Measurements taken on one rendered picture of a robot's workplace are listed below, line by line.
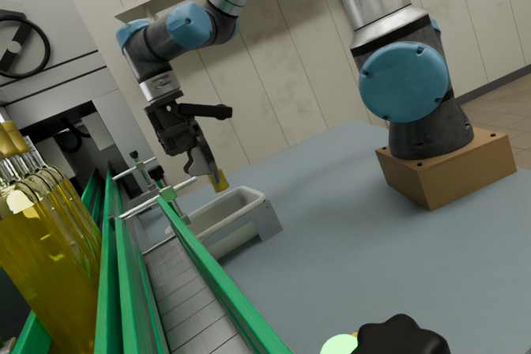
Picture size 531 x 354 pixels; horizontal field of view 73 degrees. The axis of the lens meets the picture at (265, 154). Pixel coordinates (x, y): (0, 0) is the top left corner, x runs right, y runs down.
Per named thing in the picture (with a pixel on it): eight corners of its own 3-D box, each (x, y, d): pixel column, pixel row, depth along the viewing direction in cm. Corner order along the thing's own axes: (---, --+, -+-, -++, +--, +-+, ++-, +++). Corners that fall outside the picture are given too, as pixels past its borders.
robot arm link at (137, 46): (130, 16, 66) (103, 35, 70) (159, 73, 68) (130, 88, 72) (158, 13, 72) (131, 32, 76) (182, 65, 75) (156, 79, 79)
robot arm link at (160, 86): (170, 73, 78) (176, 67, 71) (179, 92, 79) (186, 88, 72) (137, 86, 76) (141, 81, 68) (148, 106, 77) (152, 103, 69)
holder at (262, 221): (160, 272, 86) (144, 245, 84) (254, 214, 95) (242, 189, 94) (171, 303, 71) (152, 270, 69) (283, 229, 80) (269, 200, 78)
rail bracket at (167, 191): (129, 254, 66) (95, 195, 63) (209, 207, 71) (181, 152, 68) (130, 258, 63) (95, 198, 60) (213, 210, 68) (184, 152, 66)
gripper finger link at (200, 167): (198, 193, 77) (178, 156, 76) (222, 180, 79) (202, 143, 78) (201, 193, 74) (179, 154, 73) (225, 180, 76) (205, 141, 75)
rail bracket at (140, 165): (133, 220, 127) (102, 165, 122) (176, 197, 133) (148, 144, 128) (134, 224, 123) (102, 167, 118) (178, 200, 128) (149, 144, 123)
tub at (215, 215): (178, 258, 88) (162, 228, 86) (254, 212, 96) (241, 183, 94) (193, 285, 72) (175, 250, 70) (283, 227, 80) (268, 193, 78)
